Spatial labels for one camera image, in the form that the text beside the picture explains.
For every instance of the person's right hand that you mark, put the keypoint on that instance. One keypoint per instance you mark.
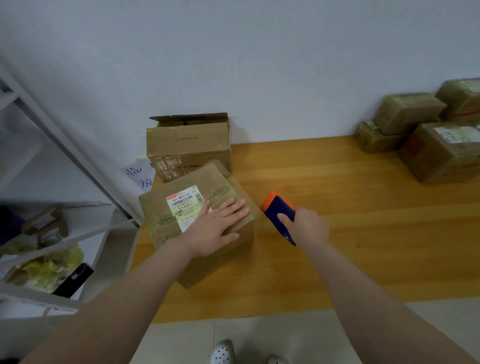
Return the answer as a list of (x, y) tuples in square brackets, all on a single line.
[(307, 226)]

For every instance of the person's left hand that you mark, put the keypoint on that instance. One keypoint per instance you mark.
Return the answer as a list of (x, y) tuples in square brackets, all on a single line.
[(214, 229)]

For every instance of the blue orange tape dispenser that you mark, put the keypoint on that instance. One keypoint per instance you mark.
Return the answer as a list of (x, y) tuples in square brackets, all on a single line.
[(274, 204)]

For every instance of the large green-printed cardboard box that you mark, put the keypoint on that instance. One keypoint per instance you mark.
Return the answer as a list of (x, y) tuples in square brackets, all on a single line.
[(161, 214)]

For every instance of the stack of cardboard boxes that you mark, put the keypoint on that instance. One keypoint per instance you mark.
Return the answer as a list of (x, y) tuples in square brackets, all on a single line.
[(187, 142)]

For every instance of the box barcode label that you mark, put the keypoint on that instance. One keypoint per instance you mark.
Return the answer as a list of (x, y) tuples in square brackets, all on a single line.
[(375, 141)]

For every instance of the cube red-printed cardboard box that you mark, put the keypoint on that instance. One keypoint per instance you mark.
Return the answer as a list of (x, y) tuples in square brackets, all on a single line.
[(442, 157)]

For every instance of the small open-flap cardboard box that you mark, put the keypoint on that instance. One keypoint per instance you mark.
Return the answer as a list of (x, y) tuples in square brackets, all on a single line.
[(409, 112)]

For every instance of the squat red-printed cardboard box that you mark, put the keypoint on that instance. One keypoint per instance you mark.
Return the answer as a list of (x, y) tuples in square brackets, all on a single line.
[(461, 96)]

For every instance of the person's right forearm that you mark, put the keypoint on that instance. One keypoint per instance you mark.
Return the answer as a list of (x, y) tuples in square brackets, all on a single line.
[(386, 311)]

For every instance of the person's left forearm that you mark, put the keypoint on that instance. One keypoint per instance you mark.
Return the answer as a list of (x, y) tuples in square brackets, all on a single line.
[(105, 315)]

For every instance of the wooden table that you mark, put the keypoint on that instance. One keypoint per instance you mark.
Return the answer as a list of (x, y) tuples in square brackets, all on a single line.
[(375, 217)]

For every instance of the white perforated clog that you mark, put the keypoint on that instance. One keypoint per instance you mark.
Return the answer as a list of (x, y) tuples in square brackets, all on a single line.
[(223, 352), (277, 359)]

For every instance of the black mobile phone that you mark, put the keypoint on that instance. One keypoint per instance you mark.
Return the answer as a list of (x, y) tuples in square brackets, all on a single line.
[(73, 280)]

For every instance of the small open carton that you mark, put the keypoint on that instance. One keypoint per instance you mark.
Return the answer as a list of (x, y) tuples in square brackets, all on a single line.
[(45, 225)]

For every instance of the yellow plastic bag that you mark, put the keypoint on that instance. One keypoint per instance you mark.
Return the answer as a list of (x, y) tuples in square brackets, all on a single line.
[(45, 271)]

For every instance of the grey metal shelf rack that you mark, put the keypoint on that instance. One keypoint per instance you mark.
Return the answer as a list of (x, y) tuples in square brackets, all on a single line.
[(45, 296)]

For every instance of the white paper wall sign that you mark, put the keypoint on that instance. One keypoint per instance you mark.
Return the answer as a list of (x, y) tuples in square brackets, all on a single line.
[(140, 176)]

